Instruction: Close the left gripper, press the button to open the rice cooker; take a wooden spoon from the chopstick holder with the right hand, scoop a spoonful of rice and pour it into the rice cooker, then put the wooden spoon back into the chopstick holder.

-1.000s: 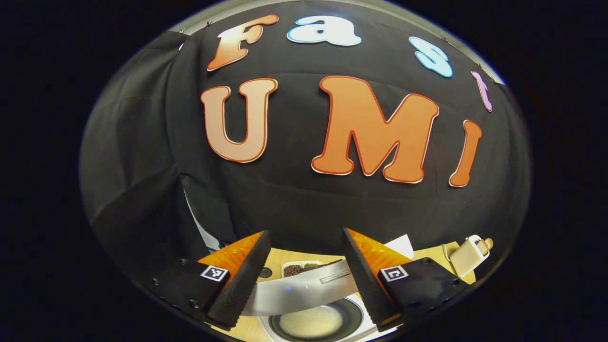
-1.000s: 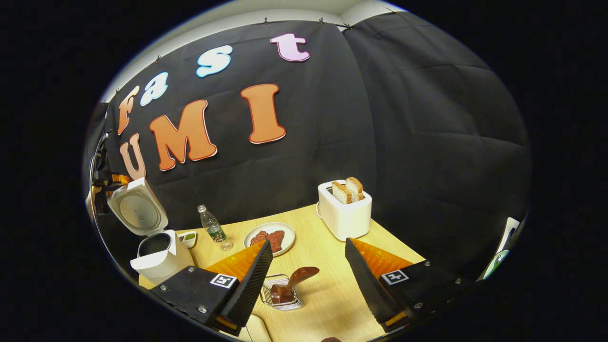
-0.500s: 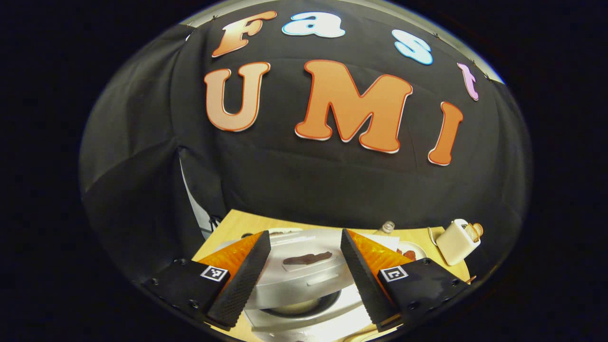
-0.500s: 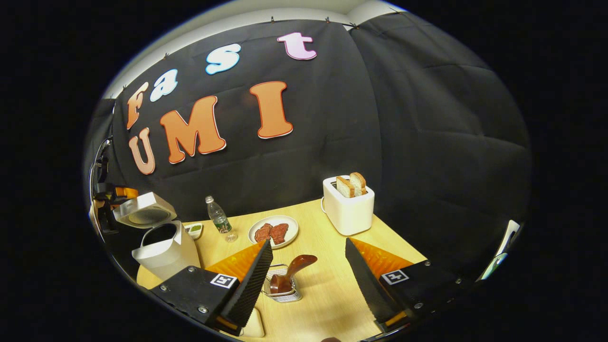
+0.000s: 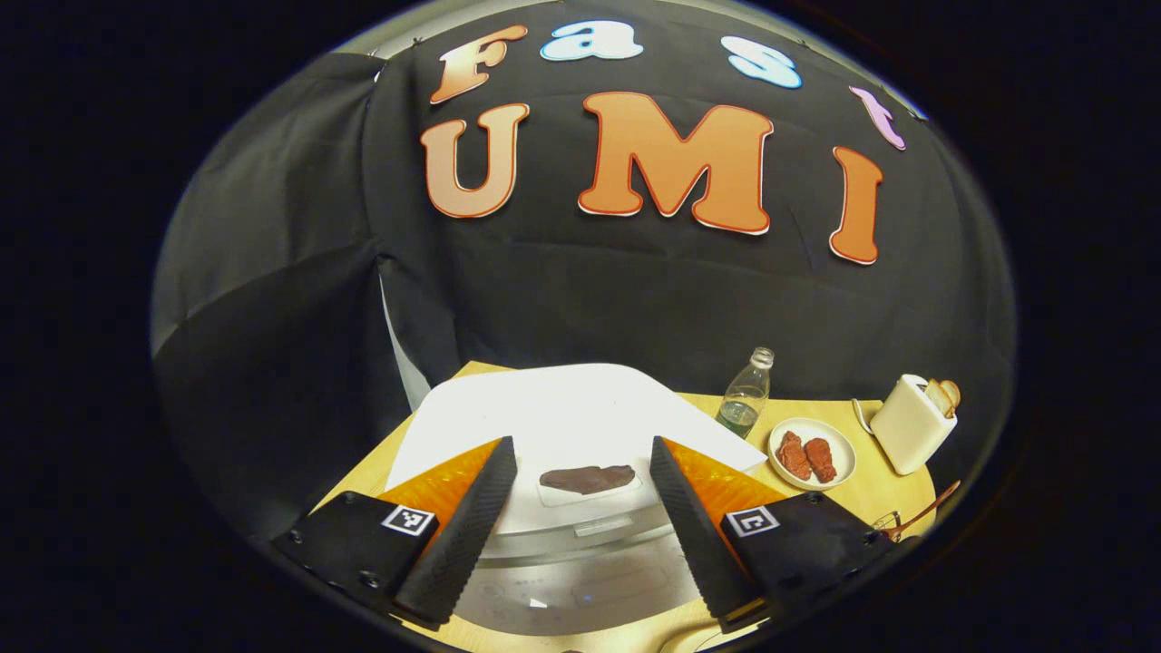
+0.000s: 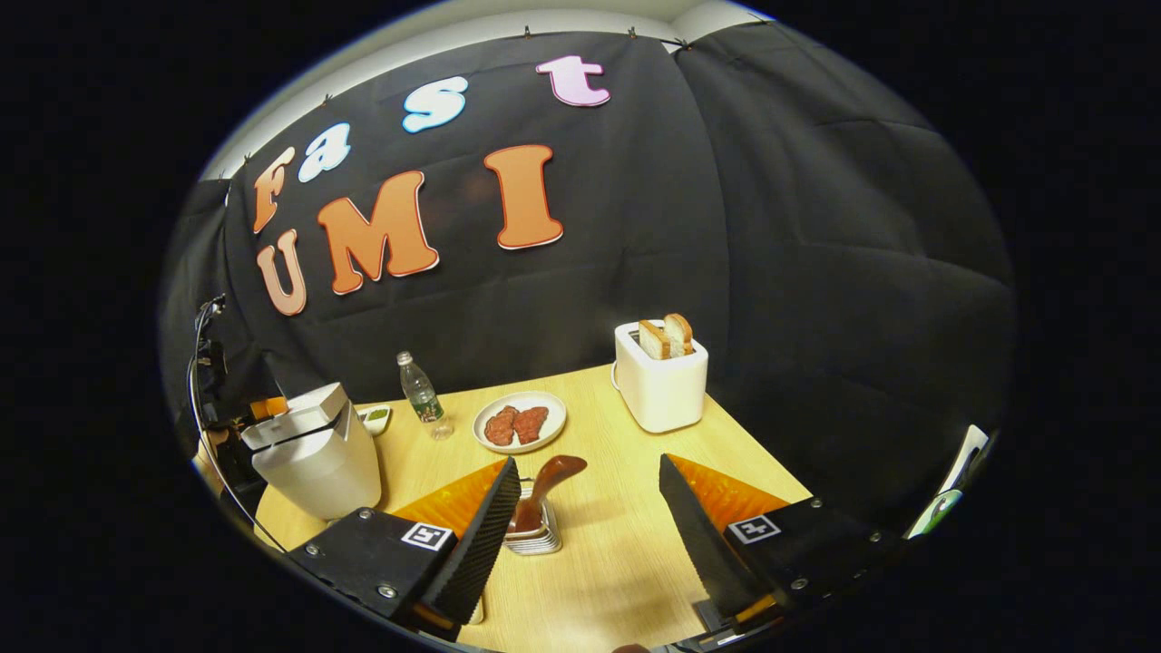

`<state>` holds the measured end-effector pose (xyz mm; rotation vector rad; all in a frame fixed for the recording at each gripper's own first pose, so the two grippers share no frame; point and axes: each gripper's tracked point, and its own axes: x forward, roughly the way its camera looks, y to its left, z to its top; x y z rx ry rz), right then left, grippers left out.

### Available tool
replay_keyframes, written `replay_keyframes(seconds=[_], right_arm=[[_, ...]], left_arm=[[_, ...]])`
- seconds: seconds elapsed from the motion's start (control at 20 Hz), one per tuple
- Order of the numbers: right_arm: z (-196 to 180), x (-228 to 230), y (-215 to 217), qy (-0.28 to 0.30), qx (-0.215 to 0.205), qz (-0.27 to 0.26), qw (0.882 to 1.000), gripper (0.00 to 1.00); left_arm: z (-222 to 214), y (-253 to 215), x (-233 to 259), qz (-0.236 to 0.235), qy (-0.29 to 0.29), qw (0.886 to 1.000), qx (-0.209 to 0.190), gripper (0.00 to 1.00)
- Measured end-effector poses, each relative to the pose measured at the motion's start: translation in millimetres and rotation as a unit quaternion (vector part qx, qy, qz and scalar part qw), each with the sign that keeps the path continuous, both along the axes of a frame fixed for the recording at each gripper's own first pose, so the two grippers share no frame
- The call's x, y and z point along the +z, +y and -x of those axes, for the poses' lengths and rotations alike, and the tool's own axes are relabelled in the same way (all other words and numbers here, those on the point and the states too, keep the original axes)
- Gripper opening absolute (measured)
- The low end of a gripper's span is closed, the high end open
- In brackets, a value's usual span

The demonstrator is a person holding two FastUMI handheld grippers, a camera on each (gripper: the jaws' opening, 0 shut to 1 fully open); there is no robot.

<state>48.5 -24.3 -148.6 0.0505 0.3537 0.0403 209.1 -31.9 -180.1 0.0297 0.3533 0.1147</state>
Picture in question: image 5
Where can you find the rounded toast slice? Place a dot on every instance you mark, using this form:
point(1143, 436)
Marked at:
point(951, 393)

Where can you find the clear plastic water bottle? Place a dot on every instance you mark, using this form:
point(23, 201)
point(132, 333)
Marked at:
point(744, 408)

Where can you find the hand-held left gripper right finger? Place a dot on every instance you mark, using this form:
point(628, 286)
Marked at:
point(703, 540)

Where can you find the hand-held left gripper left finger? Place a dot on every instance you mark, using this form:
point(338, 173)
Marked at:
point(463, 540)

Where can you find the red meat piece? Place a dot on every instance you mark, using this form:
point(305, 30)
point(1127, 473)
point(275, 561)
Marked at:
point(821, 461)
point(794, 456)

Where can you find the white toaster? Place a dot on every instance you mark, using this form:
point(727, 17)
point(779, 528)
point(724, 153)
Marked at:
point(907, 426)

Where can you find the white rice cooker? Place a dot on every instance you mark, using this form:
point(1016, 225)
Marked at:
point(562, 417)

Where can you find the white round plate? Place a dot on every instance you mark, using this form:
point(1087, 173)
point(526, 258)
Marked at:
point(843, 453)

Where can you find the square toast slice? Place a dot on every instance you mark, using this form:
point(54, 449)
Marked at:
point(936, 399)

